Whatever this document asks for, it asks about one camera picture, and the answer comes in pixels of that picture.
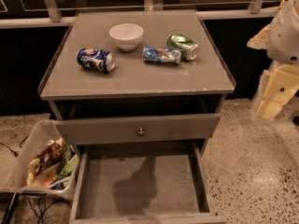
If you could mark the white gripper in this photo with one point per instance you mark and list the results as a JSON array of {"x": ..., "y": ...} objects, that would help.
[{"x": 285, "y": 36}]

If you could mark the light blue redbull can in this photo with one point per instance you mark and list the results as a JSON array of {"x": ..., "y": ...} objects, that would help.
[{"x": 159, "y": 55}]

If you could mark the green soda can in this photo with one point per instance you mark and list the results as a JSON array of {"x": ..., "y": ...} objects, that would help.
[{"x": 187, "y": 46}]

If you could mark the grey upper drawer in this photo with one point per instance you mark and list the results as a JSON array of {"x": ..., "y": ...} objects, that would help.
[{"x": 124, "y": 130}]

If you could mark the grey drawer cabinet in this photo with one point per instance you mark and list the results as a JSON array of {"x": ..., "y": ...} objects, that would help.
[{"x": 136, "y": 88}]

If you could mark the brass drawer knob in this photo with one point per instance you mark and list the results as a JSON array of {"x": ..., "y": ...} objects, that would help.
[{"x": 141, "y": 132}]

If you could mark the grey open middle drawer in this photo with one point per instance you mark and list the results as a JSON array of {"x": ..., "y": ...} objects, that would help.
[{"x": 143, "y": 183}]

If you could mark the dark blue soda can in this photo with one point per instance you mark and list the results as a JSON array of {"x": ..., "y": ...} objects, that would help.
[{"x": 96, "y": 59}]

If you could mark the metal window railing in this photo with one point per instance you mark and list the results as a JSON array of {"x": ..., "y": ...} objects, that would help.
[{"x": 43, "y": 13}]

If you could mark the white ceramic bowl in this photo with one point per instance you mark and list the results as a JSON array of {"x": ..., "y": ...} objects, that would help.
[{"x": 126, "y": 36}]

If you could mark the green snack packet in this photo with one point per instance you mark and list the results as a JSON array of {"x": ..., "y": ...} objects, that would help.
[{"x": 67, "y": 170}]

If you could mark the brown snack bag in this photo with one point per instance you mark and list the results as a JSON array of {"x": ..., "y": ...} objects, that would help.
[{"x": 48, "y": 157}]

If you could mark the clear plastic bin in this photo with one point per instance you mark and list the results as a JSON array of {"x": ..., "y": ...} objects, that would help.
[{"x": 47, "y": 182}]

